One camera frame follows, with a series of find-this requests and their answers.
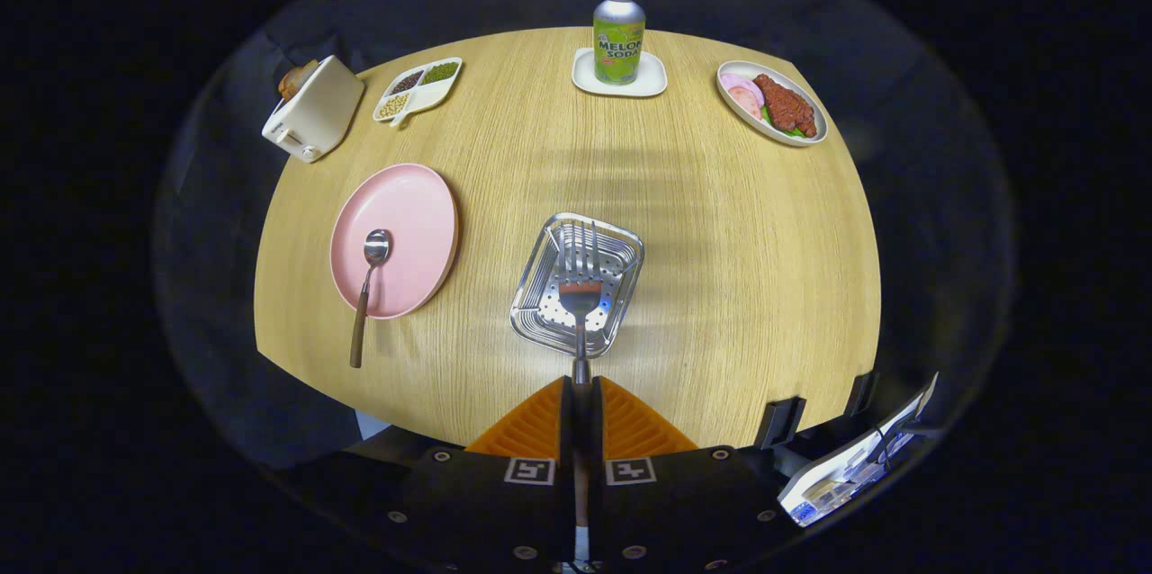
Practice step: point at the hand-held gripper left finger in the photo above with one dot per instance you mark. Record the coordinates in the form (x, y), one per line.
(504, 511)

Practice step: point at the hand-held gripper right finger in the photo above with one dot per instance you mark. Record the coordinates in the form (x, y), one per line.
(666, 511)

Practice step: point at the black table clamp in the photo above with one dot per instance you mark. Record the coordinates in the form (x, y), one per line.
(862, 394)
(778, 421)

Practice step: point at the perforated metal tray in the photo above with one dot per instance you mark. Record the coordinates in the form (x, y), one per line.
(540, 313)

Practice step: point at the pink round plate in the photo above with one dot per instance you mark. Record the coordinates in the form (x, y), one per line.
(409, 205)

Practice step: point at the white oval plate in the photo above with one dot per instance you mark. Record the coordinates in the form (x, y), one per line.
(776, 140)

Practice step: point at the green lettuce leaf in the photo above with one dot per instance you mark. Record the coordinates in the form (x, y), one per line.
(769, 120)

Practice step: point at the pink ham slice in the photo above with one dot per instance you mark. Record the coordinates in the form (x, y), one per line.
(740, 84)
(747, 104)

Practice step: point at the pile of yellow beans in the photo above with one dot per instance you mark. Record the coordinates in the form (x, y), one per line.
(394, 106)

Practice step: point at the white divided dish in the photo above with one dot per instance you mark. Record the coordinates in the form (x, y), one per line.
(421, 99)

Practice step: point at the brown fried cutlet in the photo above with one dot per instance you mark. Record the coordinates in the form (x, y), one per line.
(787, 106)

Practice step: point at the white square coaster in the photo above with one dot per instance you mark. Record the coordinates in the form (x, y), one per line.
(652, 81)

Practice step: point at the pile of dark beans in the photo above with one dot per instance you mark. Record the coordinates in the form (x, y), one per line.
(407, 83)

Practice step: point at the cream toaster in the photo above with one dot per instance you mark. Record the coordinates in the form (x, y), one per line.
(319, 111)

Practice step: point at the pile of green beans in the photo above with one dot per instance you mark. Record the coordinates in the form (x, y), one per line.
(440, 73)

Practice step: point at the brown toast slice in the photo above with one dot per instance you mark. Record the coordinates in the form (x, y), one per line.
(289, 85)
(306, 73)

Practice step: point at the green silver drink bottle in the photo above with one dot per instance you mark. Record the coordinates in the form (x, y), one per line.
(619, 34)

